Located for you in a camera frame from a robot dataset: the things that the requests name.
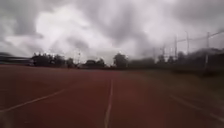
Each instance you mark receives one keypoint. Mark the tall mesh fence with poles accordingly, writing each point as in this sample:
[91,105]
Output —
[203,56]

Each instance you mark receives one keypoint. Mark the red running track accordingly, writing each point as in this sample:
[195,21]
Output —
[80,100]

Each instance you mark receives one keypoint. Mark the row of dark trees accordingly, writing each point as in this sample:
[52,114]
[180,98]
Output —
[93,62]

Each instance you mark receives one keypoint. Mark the low grey building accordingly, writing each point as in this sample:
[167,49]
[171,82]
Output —
[13,60]

